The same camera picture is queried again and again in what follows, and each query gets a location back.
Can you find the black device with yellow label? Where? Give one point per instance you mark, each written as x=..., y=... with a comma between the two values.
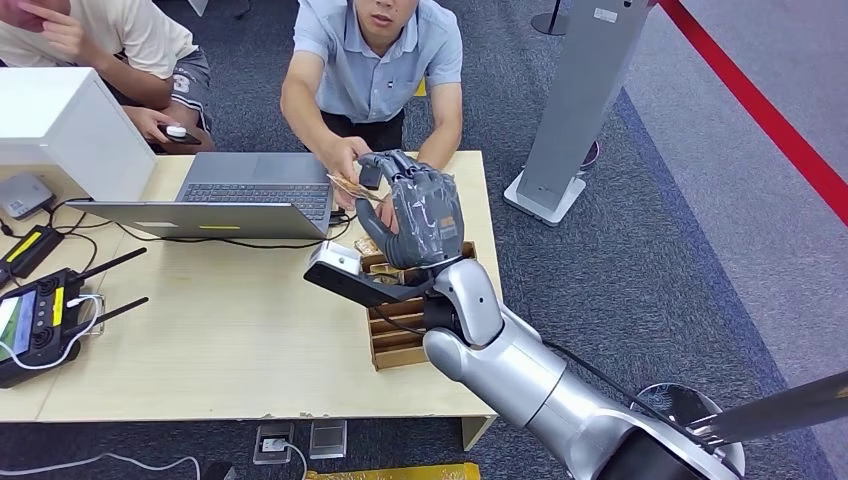
x=30, y=252

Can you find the grey laptop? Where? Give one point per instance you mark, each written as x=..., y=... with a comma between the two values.
x=265, y=179

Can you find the metal floor socket cover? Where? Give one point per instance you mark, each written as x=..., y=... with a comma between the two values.
x=328, y=439

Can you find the person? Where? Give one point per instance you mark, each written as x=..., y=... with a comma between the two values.
x=126, y=33
x=378, y=73

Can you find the black remote controller with antennas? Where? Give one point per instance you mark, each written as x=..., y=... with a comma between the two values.
x=46, y=324

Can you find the wooden slotted card box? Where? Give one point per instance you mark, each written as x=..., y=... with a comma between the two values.
x=397, y=344

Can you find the white box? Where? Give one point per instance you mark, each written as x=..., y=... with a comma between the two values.
x=60, y=126

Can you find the red barrier belt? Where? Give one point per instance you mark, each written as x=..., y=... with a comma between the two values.
x=762, y=112

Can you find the black external drive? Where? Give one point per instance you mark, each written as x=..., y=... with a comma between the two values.
x=370, y=179

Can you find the grey kiosk stand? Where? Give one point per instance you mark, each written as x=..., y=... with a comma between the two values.
x=583, y=86

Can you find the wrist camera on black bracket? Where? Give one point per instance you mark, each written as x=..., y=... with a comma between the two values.
x=344, y=278

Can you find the yellow floor strip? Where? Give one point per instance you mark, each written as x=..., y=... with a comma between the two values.
x=397, y=473

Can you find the person's left hand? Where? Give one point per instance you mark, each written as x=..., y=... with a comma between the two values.
x=385, y=215

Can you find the grey router box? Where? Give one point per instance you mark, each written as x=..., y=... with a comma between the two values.
x=23, y=195

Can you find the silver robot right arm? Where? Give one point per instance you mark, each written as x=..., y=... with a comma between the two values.
x=517, y=371

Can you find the yellow floor marker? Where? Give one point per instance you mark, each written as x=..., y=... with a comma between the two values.
x=420, y=87

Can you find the floor socket with plug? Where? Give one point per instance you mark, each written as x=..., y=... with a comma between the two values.
x=272, y=444

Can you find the person's right hand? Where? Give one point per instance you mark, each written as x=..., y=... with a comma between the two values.
x=344, y=156

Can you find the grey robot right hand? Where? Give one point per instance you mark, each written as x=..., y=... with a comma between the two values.
x=424, y=212

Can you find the black stanchion base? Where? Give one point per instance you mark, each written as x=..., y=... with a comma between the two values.
x=548, y=25

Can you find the black phone with white knob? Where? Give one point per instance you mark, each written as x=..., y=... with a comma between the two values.
x=179, y=136

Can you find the gold card in box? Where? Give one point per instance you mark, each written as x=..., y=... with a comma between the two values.
x=387, y=272

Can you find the chrome stanchion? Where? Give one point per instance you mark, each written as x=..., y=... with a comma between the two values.
x=775, y=409

